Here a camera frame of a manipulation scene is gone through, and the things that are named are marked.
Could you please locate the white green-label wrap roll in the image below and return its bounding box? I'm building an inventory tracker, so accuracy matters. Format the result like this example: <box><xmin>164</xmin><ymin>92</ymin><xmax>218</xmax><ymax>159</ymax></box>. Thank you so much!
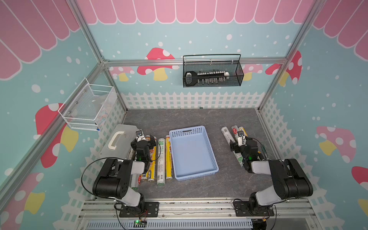
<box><xmin>221</xmin><ymin>126</ymin><xmax>243</xmax><ymax>167</ymax></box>

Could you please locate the white green wrap roll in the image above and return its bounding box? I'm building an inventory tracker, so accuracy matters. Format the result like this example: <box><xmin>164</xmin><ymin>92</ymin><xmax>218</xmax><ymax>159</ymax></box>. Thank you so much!
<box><xmin>157</xmin><ymin>138</ymin><xmax>166</xmax><ymax>186</ymax></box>

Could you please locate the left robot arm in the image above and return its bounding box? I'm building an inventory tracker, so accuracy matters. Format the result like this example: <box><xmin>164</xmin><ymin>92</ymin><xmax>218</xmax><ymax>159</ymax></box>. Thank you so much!
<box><xmin>92</xmin><ymin>136</ymin><xmax>156</xmax><ymax>216</ymax></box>

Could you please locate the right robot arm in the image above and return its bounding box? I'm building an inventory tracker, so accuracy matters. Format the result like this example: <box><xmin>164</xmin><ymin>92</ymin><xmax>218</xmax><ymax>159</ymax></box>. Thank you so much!
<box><xmin>229</xmin><ymin>137</ymin><xmax>313</xmax><ymax>216</ymax></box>

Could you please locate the yellow wrap roll by basket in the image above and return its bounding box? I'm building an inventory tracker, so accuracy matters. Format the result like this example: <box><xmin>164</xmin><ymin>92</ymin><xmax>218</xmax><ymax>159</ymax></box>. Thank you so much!
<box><xmin>165</xmin><ymin>135</ymin><xmax>173</xmax><ymax>180</ymax></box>

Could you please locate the blue plastic basket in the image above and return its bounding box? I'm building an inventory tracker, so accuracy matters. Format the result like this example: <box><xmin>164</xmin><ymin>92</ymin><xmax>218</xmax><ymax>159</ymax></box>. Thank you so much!
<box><xmin>169</xmin><ymin>126</ymin><xmax>219</xmax><ymax>181</ymax></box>

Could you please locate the translucent plastic storage box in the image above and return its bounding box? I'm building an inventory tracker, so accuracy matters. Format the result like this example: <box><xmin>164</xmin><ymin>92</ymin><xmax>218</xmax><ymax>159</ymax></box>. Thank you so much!
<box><xmin>100</xmin><ymin>124</ymin><xmax>138</xmax><ymax>159</ymax></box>

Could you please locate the green circuit board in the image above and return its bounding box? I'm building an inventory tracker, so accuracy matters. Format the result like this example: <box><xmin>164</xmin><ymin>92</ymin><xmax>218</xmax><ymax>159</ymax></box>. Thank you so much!
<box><xmin>133</xmin><ymin>220</ymin><xmax>147</xmax><ymax>228</ymax></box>

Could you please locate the black socket bit holder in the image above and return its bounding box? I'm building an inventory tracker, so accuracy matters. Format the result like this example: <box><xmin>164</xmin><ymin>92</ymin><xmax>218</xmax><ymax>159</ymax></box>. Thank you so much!
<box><xmin>184</xmin><ymin>71</ymin><xmax>230</xmax><ymax>87</ymax></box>

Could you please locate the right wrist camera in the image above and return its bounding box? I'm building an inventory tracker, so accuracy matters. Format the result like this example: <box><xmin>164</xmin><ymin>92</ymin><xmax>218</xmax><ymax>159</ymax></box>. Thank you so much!
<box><xmin>237</xmin><ymin>130</ymin><xmax>247</xmax><ymax>146</ymax></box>

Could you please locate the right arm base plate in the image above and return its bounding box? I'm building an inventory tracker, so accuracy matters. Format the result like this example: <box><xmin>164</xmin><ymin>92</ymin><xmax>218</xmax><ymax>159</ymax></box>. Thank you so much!
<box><xmin>233</xmin><ymin>199</ymin><xmax>275</xmax><ymax>218</ymax></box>

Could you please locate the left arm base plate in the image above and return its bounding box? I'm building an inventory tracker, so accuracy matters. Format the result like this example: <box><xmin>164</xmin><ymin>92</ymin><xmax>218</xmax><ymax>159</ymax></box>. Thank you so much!
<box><xmin>119</xmin><ymin>202</ymin><xmax>160</xmax><ymax>218</ymax></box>

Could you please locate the white wire wall basket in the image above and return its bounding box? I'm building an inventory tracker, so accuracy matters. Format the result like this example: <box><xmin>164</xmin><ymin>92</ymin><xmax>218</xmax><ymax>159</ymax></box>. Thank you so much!
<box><xmin>58</xmin><ymin>79</ymin><xmax>117</xmax><ymax>131</ymax></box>

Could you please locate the black wire wall basket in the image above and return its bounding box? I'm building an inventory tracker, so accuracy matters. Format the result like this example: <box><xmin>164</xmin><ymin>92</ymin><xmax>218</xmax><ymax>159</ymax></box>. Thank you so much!
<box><xmin>183</xmin><ymin>54</ymin><xmax>244</xmax><ymax>88</ymax></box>

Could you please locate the grey cable duct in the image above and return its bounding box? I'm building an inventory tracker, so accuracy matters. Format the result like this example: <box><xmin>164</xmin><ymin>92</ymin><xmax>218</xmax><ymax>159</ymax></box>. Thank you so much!
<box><xmin>85</xmin><ymin>219</ymin><xmax>254</xmax><ymax>230</ymax></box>

